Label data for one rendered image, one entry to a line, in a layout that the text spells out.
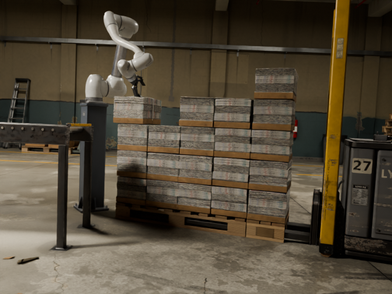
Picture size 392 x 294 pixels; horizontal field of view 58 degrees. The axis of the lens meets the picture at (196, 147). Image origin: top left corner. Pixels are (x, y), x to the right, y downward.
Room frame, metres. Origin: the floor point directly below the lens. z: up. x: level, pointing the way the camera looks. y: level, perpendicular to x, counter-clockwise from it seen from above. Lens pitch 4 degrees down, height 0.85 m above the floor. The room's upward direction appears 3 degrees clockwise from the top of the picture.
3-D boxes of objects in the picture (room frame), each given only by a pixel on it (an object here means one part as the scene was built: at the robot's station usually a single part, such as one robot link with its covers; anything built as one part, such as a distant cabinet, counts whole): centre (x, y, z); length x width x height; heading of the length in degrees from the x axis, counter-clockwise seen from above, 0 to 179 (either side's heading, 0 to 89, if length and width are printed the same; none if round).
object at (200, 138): (3.06, 0.07, 0.42); 1.17 x 0.39 x 0.83; 71
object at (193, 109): (3.02, -0.05, 0.95); 0.38 x 0.29 x 0.23; 162
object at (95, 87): (3.37, 0.97, 1.17); 0.18 x 0.16 x 0.22; 130
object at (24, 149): (8.97, 3.61, 0.28); 1.20 x 0.83 x 0.57; 89
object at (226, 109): (2.92, -0.33, 0.95); 0.38 x 0.29 x 0.23; 160
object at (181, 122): (3.02, -0.05, 0.86); 0.38 x 0.29 x 0.04; 162
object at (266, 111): (2.82, -0.61, 0.65); 0.39 x 0.30 x 1.29; 161
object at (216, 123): (2.92, -0.33, 0.86); 0.38 x 0.29 x 0.04; 160
